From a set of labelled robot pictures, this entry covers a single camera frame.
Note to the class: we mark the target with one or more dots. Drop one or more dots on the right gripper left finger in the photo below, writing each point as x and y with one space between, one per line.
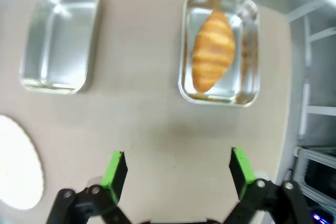
113 179

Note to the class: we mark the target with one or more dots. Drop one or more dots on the white metal table frame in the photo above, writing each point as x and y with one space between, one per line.
315 77

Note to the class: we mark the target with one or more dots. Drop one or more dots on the steel rectangular container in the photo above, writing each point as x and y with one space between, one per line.
59 40
244 51

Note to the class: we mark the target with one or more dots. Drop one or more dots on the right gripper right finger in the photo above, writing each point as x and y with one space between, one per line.
244 176

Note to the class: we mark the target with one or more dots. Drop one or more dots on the golden croissant bread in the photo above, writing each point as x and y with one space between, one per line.
213 51

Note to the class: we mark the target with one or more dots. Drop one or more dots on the aluminium profile rack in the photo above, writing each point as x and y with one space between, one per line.
317 166

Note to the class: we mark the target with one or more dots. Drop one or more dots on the white scalloped plate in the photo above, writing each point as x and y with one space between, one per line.
18 163

